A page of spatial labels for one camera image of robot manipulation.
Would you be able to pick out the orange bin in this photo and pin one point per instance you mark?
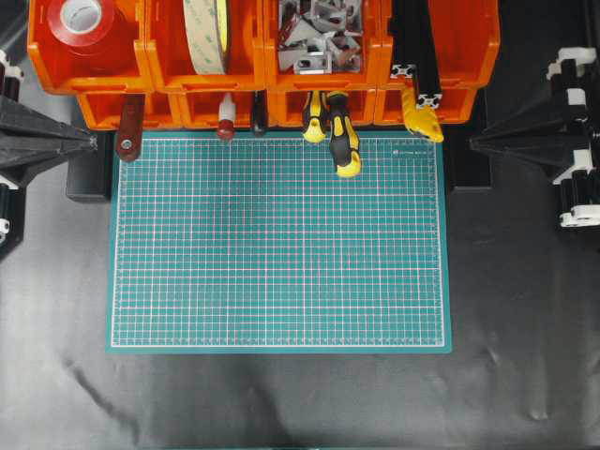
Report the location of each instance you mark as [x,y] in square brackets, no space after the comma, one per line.
[286,108]
[456,107]
[199,110]
[467,38]
[287,81]
[169,60]
[117,64]
[102,111]

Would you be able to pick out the green grid cutting mat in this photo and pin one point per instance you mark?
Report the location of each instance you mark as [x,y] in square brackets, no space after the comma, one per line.
[256,246]

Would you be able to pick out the orange upper bin far left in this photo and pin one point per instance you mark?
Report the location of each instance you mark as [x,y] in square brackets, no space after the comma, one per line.
[117,64]

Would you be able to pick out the black rack foot right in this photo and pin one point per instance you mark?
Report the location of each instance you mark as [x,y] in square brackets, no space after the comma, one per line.
[464,169]

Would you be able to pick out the red tape roll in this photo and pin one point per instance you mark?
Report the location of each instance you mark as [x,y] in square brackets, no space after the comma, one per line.
[81,23]

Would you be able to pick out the black rack foot left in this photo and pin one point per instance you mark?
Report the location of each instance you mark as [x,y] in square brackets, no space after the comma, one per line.
[89,176]

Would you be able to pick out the cream double-sided tape roll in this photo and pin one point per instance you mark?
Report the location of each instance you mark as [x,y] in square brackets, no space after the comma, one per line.
[207,25]

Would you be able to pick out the black aluminium extrusion bar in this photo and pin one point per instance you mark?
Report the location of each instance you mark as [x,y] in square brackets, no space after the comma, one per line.
[414,55]

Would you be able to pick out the orange lower bin far left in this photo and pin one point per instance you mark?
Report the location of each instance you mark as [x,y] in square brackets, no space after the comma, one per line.
[102,111]

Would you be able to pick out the black rack foot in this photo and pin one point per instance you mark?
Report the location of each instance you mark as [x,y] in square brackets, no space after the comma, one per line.
[464,169]
[89,176]

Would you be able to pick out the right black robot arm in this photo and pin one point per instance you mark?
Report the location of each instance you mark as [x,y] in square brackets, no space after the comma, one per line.
[560,135]

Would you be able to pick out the pile of aluminium corner brackets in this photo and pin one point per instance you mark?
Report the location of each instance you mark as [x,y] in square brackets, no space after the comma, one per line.
[319,37]

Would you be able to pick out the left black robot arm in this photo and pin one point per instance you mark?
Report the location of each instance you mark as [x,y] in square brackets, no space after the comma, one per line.
[31,143]

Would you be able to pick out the orange upper bin far right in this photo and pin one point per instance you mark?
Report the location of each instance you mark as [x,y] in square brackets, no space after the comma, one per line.
[467,38]

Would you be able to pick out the black pen handle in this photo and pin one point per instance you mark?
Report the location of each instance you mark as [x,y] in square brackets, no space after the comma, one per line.
[259,114]

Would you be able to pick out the orange lower bin far right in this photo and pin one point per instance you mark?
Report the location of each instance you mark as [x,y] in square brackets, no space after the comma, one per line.
[456,107]

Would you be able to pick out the yellow utility cutter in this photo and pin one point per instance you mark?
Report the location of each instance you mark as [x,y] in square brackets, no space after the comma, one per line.
[420,122]

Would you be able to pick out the dark red flat tool handle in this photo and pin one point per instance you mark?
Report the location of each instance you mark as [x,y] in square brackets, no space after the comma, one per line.
[129,135]

